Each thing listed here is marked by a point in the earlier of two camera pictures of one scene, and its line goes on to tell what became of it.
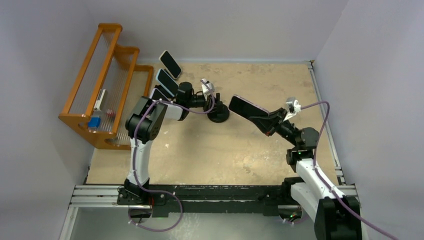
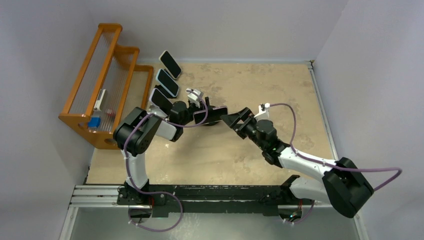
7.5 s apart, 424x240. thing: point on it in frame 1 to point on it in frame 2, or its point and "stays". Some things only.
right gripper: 269,124 to 246,116
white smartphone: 170,63 stays
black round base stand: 220,114 to 211,124
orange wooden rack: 109,84 stays
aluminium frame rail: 109,197 stays
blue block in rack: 94,122 stays
